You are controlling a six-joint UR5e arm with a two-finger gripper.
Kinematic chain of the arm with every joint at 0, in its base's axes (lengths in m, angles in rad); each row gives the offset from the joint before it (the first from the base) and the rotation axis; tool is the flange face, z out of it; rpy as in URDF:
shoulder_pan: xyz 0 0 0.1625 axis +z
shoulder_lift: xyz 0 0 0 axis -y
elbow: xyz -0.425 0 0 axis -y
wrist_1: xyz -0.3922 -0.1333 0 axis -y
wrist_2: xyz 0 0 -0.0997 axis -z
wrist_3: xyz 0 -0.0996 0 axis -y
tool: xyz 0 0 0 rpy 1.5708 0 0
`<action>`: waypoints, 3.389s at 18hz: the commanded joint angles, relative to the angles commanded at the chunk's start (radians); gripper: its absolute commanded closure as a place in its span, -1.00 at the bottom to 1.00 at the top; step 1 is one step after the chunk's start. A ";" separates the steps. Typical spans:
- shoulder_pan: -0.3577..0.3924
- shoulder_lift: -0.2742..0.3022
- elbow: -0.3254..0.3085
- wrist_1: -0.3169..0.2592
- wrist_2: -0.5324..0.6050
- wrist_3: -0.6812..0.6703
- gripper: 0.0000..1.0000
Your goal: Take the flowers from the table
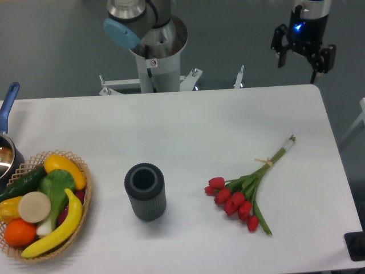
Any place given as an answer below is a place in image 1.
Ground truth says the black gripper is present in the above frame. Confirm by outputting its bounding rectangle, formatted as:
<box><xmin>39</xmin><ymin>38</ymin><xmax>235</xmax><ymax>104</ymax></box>
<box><xmin>270</xmin><ymin>0</ymin><xmax>336</xmax><ymax>84</ymax></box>

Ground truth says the orange fruit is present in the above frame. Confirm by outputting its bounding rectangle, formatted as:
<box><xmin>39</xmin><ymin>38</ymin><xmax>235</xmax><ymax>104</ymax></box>
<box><xmin>4</xmin><ymin>219</ymin><xmax>36</xmax><ymax>247</ymax></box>

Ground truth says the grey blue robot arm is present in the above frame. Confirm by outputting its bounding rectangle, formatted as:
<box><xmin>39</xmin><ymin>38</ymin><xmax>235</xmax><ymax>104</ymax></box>
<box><xmin>103</xmin><ymin>1</ymin><xmax>336</xmax><ymax>83</ymax></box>

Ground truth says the dark grey ribbed vase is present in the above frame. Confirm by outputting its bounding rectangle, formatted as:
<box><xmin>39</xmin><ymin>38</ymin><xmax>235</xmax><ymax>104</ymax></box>
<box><xmin>124</xmin><ymin>163</ymin><xmax>167</xmax><ymax>221</ymax></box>

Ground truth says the blue handled saucepan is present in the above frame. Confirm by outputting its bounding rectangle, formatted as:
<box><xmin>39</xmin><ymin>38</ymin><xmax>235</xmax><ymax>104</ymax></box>
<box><xmin>1</xmin><ymin>82</ymin><xmax>25</xmax><ymax>192</ymax></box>

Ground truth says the yellow squash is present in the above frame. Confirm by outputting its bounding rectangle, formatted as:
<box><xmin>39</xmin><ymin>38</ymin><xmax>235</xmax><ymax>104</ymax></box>
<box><xmin>44</xmin><ymin>154</ymin><xmax>86</xmax><ymax>191</ymax></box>

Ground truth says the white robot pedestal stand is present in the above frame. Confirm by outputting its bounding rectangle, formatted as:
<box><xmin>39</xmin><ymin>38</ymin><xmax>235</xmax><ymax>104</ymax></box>
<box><xmin>99</xmin><ymin>52</ymin><xmax>203</xmax><ymax>96</ymax></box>

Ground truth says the white frame at right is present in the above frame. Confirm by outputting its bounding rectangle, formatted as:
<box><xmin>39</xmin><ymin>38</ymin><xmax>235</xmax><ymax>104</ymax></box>
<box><xmin>338</xmin><ymin>98</ymin><xmax>364</xmax><ymax>150</ymax></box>

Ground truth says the red tulip bouquet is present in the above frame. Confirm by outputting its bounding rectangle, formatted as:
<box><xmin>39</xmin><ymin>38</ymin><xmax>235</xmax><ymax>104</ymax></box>
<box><xmin>204</xmin><ymin>135</ymin><xmax>297</xmax><ymax>236</ymax></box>

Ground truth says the dark red fruit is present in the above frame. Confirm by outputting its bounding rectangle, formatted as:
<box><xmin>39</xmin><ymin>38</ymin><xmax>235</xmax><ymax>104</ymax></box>
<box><xmin>57</xmin><ymin>190</ymin><xmax>85</xmax><ymax>227</ymax></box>

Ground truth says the yellow bell pepper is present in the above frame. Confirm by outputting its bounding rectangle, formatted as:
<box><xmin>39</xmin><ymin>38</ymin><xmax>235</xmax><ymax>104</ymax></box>
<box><xmin>1</xmin><ymin>196</ymin><xmax>22</xmax><ymax>223</ymax></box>

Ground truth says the black device at edge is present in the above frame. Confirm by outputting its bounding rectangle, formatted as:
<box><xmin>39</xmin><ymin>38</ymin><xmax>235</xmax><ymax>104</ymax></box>
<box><xmin>344</xmin><ymin>231</ymin><xmax>364</xmax><ymax>261</ymax></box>

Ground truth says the yellow banana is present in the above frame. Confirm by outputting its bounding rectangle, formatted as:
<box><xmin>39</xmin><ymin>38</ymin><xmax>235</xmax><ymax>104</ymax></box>
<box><xmin>21</xmin><ymin>188</ymin><xmax>83</xmax><ymax>259</ymax></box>

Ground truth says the woven wicker basket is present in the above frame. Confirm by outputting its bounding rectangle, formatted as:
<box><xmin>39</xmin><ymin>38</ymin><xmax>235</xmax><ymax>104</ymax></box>
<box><xmin>1</xmin><ymin>150</ymin><xmax>92</xmax><ymax>263</ymax></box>

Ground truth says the green cucumber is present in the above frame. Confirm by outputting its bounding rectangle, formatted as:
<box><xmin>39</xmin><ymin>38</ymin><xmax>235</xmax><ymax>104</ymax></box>
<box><xmin>1</xmin><ymin>166</ymin><xmax>47</xmax><ymax>202</ymax></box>

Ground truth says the green bok choy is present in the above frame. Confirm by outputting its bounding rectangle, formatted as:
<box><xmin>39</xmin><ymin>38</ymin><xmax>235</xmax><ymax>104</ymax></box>
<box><xmin>36</xmin><ymin>169</ymin><xmax>75</xmax><ymax>238</ymax></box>

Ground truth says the beige round disc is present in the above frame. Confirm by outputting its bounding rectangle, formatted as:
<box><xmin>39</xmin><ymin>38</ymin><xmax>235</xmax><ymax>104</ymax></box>
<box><xmin>18</xmin><ymin>191</ymin><xmax>51</xmax><ymax>223</ymax></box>

